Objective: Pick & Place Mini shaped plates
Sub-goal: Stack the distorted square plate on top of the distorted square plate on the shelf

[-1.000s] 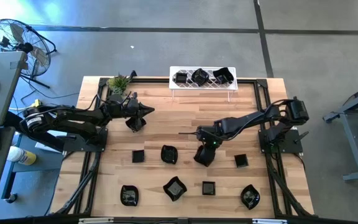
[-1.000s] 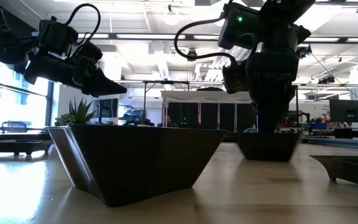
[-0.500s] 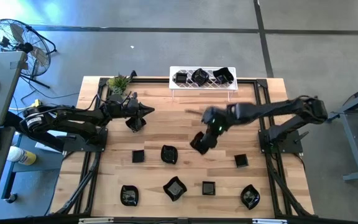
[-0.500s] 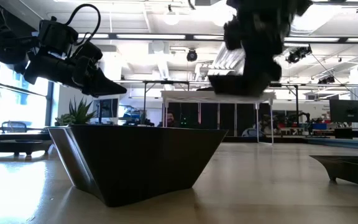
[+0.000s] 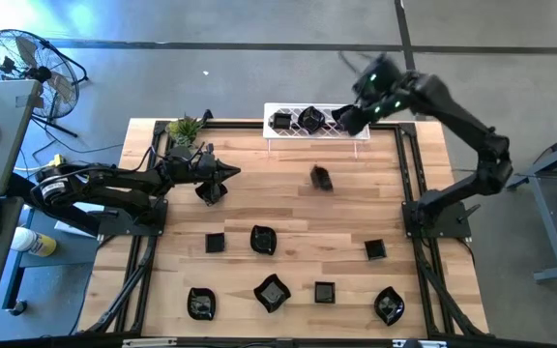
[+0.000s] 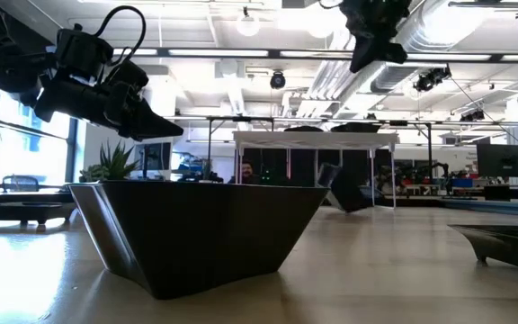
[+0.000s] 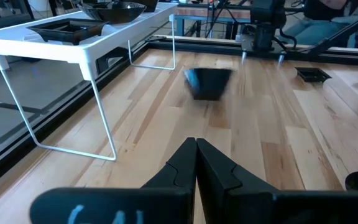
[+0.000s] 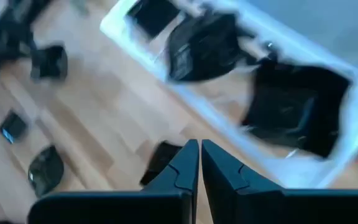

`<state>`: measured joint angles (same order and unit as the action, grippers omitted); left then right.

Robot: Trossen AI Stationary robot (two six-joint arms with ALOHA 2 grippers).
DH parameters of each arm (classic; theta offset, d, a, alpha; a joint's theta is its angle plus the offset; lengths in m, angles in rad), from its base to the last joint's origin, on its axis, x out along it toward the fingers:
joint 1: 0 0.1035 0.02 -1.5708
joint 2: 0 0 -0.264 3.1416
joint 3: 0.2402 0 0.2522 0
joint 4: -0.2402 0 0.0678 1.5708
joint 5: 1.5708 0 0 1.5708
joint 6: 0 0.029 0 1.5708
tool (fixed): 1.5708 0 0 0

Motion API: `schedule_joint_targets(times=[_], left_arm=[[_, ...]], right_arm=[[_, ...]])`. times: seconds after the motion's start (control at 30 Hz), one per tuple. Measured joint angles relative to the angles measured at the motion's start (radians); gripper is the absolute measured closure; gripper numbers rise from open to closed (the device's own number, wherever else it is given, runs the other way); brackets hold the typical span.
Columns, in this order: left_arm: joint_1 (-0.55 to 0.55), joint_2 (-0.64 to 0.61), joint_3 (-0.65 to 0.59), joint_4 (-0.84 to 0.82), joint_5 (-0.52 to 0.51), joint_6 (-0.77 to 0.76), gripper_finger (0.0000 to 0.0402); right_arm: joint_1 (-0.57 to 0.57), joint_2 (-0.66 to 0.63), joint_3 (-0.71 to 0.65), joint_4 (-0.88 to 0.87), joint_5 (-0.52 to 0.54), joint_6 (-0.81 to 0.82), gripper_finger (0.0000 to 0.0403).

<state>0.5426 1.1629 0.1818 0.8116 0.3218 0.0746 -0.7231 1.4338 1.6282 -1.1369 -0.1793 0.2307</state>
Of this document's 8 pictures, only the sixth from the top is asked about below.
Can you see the black partition panels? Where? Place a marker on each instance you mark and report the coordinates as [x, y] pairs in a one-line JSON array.
[[304, 171]]

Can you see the black office chair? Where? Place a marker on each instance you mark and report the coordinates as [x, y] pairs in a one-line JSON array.
[[20, 182]]

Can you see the background robot arms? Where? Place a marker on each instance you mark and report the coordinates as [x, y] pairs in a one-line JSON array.
[[439, 168]]

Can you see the small black square dish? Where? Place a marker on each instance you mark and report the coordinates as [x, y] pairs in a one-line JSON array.
[[511, 245], [25, 211]]

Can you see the silver ventilation duct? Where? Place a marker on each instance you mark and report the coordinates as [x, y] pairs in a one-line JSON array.
[[391, 78]]

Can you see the person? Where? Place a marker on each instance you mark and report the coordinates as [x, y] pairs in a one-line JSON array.
[[246, 173]]

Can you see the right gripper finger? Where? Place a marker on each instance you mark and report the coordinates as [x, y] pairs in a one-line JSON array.
[[366, 54], [391, 51]]

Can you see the black gantry frame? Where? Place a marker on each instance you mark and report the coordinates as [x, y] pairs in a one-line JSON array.
[[241, 119]]

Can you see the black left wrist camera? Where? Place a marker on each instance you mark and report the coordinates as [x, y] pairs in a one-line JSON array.
[[83, 51]]

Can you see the ceiling light rail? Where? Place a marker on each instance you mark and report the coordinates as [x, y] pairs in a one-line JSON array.
[[218, 52]]

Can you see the black ceiling spotlight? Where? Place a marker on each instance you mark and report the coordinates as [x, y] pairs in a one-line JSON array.
[[430, 80], [472, 116]]

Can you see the black computer monitor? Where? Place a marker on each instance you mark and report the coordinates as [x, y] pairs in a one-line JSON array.
[[155, 157], [505, 160]]

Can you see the black wavy square plate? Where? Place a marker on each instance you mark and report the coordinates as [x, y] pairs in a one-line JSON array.
[[196, 234], [358, 123], [355, 129]]

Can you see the large window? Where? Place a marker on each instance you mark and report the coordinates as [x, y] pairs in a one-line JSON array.
[[29, 148]]

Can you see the blue bin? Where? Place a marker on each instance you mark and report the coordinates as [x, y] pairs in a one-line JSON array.
[[461, 183]]

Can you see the potted succulent plant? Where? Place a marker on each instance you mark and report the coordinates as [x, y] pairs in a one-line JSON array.
[[113, 166]]

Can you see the black overhead camera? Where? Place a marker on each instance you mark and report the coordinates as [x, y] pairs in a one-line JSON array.
[[278, 81]]

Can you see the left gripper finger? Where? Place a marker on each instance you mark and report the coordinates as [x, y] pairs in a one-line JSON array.
[[151, 137], [146, 123]]

